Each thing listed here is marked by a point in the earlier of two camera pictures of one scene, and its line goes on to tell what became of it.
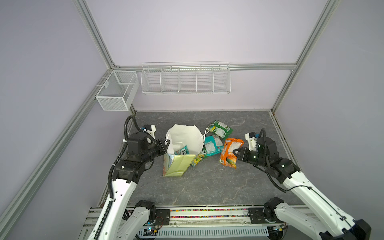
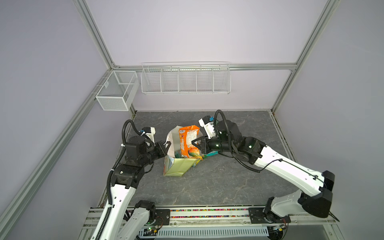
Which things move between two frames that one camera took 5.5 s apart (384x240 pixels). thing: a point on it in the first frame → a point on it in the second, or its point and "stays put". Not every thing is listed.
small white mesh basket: (118, 92) stays put
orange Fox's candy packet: (227, 157) → (187, 135)
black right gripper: (243, 156) → (205, 147)
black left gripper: (163, 149) stays put
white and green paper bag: (178, 136) stays put
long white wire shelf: (187, 77) stays put
